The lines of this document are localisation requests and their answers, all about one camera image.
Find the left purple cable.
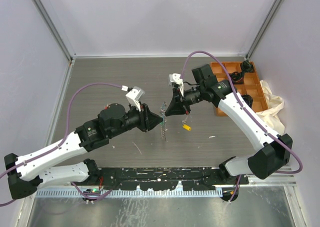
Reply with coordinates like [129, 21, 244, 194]
[0, 81, 131, 208]

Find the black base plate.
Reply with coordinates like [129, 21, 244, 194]
[80, 167, 238, 191]

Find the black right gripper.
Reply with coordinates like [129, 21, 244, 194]
[165, 84, 205, 117]

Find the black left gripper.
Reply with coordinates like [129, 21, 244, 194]
[109, 100, 163, 138]

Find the orange wooden divided tray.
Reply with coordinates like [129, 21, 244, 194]
[210, 61, 268, 117]

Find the yellow tag key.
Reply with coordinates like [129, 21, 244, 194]
[181, 113, 192, 132]

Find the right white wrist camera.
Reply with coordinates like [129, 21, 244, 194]
[168, 73, 184, 97]

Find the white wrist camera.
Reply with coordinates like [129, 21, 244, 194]
[168, 73, 184, 97]
[121, 85, 145, 112]

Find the metal key holder blue handle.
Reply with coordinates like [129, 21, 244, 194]
[159, 101, 167, 141]

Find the cream cloth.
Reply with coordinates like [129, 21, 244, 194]
[256, 80, 285, 135]

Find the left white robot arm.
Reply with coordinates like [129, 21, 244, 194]
[4, 103, 163, 200]

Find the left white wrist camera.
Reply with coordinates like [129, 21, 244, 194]
[121, 85, 145, 112]

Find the purple cable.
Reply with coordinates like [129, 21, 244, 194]
[0, 81, 131, 208]
[181, 50, 303, 203]

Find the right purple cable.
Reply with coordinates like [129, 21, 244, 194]
[181, 50, 303, 203]

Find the white slotted cable duct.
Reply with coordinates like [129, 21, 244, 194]
[35, 188, 223, 199]

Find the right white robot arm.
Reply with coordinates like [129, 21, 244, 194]
[165, 64, 293, 184]

